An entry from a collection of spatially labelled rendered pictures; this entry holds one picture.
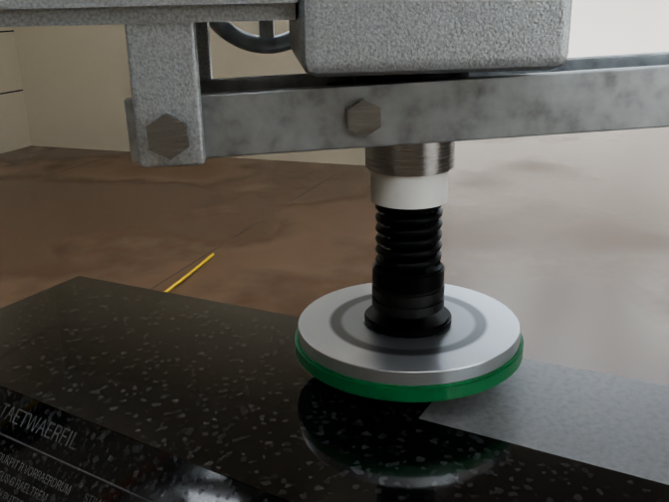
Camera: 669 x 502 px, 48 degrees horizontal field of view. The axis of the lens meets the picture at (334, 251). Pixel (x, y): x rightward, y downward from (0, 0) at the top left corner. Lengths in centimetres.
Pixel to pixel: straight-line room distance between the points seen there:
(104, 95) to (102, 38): 46
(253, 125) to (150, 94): 8
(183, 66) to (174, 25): 3
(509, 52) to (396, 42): 8
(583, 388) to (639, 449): 10
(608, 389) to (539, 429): 11
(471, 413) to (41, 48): 655
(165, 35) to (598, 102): 35
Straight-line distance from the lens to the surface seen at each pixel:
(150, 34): 57
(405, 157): 64
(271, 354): 80
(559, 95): 64
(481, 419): 69
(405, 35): 55
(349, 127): 60
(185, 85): 57
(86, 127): 689
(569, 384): 76
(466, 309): 76
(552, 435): 68
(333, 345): 68
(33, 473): 75
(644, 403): 75
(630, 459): 66
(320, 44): 55
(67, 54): 689
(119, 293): 100
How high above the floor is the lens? 122
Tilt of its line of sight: 19 degrees down
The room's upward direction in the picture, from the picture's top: 1 degrees counter-clockwise
